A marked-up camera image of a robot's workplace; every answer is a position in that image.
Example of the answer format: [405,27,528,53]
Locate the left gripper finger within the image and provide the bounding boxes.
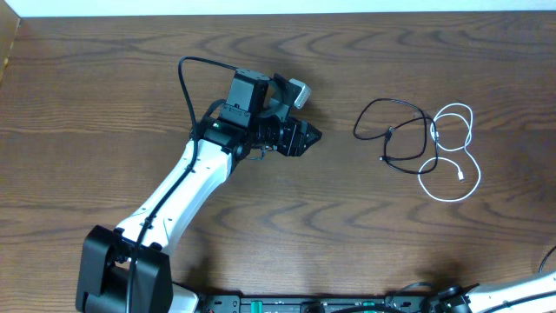
[297,135,321,157]
[304,123,322,139]

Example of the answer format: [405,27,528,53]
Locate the white usb cable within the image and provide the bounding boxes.
[417,102,482,203]

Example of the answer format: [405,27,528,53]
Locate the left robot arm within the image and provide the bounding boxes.
[76,69,321,312]

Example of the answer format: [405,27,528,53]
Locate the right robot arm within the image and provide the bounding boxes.
[422,271,555,313]

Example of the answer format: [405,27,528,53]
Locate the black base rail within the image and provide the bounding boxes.
[195,294,426,313]

